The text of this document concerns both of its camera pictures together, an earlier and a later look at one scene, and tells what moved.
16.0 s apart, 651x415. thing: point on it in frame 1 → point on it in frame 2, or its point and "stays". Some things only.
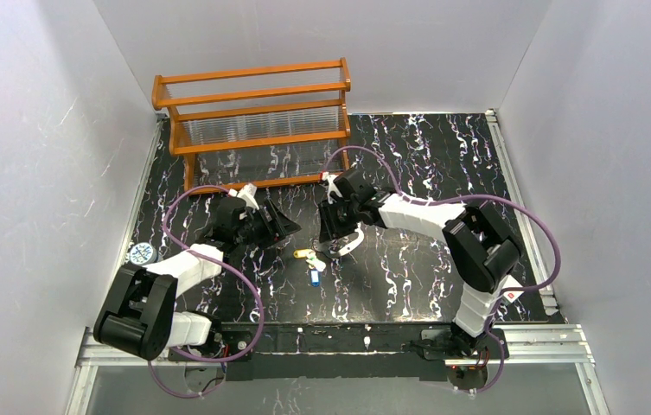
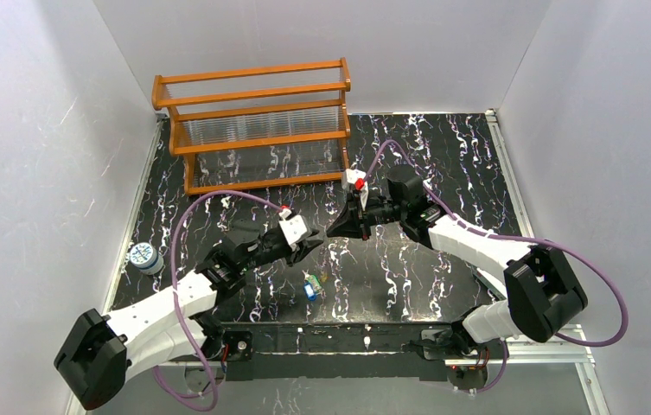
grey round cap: x=143 y=253 stays
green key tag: x=313 y=259 → x=315 y=282
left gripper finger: x=277 y=224 → x=308 y=242
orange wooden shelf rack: x=259 y=127 stays
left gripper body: x=271 y=224 → x=291 y=248
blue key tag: x=315 y=277 → x=309 y=291
